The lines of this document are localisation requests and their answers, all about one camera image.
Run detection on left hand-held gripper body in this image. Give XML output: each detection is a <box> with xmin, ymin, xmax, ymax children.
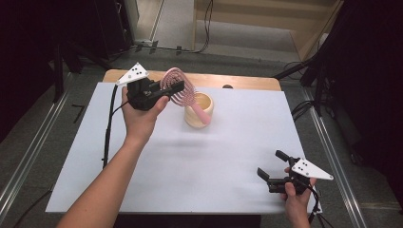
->
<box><xmin>115</xmin><ymin>62</ymin><xmax>163</xmax><ymax>112</ymax></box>

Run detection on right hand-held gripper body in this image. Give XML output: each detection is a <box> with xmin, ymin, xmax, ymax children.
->
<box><xmin>268</xmin><ymin>157</ymin><xmax>335</xmax><ymax>195</ymax></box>

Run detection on cream ringed cup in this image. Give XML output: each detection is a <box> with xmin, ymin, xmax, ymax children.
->
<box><xmin>183</xmin><ymin>91</ymin><xmax>215</xmax><ymax>129</ymax></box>

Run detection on pink hairbrush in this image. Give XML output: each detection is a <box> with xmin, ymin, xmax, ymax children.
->
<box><xmin>160</xmin><ymin>66</ymin><xmax>213</xmax><ymax>125</ymax></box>

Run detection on person's left hand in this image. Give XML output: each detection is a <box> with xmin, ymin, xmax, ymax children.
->
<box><xmin>121</xmin><ymin>86</ymin><xmax>170</xmax><ymax>145</ymax></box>

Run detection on person's right hand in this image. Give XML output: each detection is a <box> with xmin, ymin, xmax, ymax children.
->
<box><xmin>279</xmin><ymin>166</ymin><xmax>317</xmax><ymax>220</ymax></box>

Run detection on white table mat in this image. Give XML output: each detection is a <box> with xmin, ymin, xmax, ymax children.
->
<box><xmin>46</xmin><ymin>82</ymin><xmax>322</xmax><ymax>214</ymax></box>

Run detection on dark cabinet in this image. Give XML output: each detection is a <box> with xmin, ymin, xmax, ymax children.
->
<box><xmin>94</xmin><ymin>0</ymin><xmax>141</xmax><ymax>58</ymax></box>

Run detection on wooden table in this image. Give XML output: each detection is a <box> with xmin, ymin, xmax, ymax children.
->
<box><xmin>103</xmin><ymin>68</ymin><xmax>282</xmax><ymax>92</ymax></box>

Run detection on black metal stand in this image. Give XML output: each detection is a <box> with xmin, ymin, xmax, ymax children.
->
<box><xmin>51</xmin><ymin>39</ymin><xmax>110</xmax><ymax>104</ymax></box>
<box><xmin>274</xmin><ymin>53</ymin><xmax>329</xmax><ymax>118</ymax></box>

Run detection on metal floor rail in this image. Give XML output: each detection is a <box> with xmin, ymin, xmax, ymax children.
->
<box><xmin>0</xmin><ymin>72</ymin><xmax>75</xmax><ymax>219</ymax></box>
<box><xmin>302</xmin><ymin>86</ymin><xmax>370</xmax><ymax>228</ymax></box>

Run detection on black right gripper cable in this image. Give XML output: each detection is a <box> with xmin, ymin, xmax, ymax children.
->
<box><xmin>307</xmin><ymin>184</ymin><xmax>334</xmax><ymax>228</ymax></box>

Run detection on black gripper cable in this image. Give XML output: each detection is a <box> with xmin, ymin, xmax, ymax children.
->
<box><xmin>102</xmin><ymin>84</ymin><xmax>129</xmax><ymax>169</ymax></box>
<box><xmin>307</xmin><ymin>184</ymin><xmax>334</xmax><ymax>228</ymax></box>

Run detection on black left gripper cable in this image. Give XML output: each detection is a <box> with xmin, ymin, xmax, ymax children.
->
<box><xmin>102</xmin><ymin>84</ymin><xmax>129</xmax><ymax>169</ymax></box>

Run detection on black floor cable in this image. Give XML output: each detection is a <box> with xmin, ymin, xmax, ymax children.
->
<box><xmin>290</xmin><ymin>99</ymin><xmax>317</xmax><ymax>123</ymax></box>
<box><xmin>12</xmin><ymin>189</ymin><xmax>54</xmax><ymax>228</ymax></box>

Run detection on black wall cable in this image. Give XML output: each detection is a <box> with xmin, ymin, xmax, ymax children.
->
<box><xmin>177</xmin><ymin>0</ymin><xmax>214</xmax><ymax>54</ymax></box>

